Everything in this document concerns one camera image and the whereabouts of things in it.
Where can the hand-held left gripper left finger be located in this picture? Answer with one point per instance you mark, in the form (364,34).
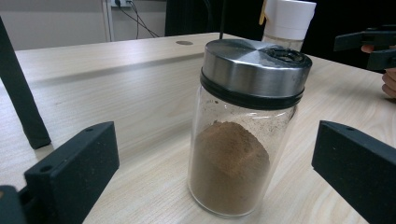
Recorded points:
(74,168)

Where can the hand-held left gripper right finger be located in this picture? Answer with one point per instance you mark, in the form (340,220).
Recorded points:
(358,168)

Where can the white-lidded glass jar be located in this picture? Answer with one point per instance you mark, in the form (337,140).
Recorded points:
(289,18)

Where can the glass jar of brown powder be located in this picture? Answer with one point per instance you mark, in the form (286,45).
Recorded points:
(236,149)

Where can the black stand leg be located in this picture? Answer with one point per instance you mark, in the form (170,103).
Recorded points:
(21,99)

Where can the thin black pole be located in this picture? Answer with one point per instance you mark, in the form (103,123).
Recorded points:
(222,18)

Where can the black curtain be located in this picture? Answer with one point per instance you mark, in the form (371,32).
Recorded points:
(186,15)

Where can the white wall socket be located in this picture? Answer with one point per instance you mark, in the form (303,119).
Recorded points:
(123,2)

